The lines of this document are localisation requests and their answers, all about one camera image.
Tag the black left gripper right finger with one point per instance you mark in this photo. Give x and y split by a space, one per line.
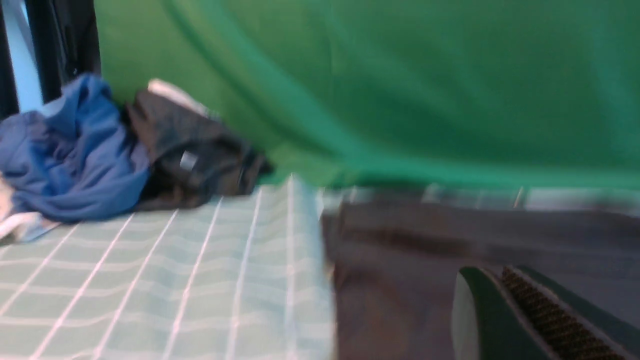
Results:
573 327

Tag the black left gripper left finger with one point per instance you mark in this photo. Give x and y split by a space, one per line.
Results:
487 324

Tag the dark gray long-sleeve top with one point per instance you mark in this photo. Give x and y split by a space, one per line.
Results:
396 263

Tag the green backdrop cloth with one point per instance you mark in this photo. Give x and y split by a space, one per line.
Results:
499 93

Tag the green checkered tablecloth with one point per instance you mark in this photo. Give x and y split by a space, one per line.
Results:
239 278

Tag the dark gray crumpled garment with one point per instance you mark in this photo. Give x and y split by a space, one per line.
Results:
193 157

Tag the white crumpled cloth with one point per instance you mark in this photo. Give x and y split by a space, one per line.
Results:
177 95

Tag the blue crumpled garment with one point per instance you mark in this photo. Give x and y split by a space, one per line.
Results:
73 160

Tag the black vertical frame post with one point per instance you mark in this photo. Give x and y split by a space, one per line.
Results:
64 34

